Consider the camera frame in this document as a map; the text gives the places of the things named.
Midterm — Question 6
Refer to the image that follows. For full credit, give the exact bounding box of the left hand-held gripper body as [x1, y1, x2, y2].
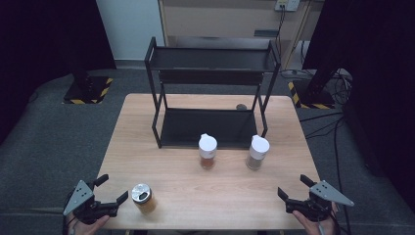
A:
[63, 179, 118, 225]

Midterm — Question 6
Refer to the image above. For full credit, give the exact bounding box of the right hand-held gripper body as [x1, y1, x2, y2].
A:
[286, 179, 355, 222]

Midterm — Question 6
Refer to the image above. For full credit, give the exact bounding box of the silver-lid orange spice jar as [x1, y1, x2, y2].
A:
[131, 183, 159, 215]

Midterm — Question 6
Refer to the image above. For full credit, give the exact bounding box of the white-lid grey spice jar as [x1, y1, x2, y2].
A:
[246, 134, 271, 171]

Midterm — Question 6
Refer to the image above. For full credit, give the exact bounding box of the white-lid red-brown spice jar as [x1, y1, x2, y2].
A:
[198, 132, 218, 170]

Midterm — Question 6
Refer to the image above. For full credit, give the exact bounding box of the black metal two-tier rack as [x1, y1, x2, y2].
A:
[144, 36, 282, 150]

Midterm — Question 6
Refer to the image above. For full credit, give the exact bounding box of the person's right hand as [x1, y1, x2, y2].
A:
[292, 202, 339, 235]

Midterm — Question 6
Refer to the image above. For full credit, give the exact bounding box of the person's left hand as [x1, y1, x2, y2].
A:
[67, 213, 111, 235]

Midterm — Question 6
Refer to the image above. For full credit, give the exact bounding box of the black stand with striped base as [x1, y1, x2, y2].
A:
[62, 60, 114, 106]
[287, 68, 337, 110]

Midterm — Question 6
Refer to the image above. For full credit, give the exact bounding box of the black curtain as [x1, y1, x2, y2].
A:
[302, 0, 415, 205]
[0, 0, 117, 145]

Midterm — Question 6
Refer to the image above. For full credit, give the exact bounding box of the light wooden cabinet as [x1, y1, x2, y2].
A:
[158, 0, 324, 70]

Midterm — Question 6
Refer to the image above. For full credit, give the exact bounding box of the right hand-held gripper cable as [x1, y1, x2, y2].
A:
[328, 209, 341, 235]

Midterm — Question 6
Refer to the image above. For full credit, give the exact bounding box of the long black floor cable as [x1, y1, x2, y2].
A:
[299, 112, 352, 235]

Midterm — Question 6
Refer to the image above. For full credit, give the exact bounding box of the bundle of cables on floor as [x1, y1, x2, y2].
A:
[280, 68, 354, 106]

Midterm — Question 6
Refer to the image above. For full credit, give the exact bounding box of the black cable from wall socket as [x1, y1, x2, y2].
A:
[275, 5, 287, 57]

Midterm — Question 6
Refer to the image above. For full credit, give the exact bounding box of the white wall socket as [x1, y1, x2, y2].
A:
[274, 0, 300, 13]

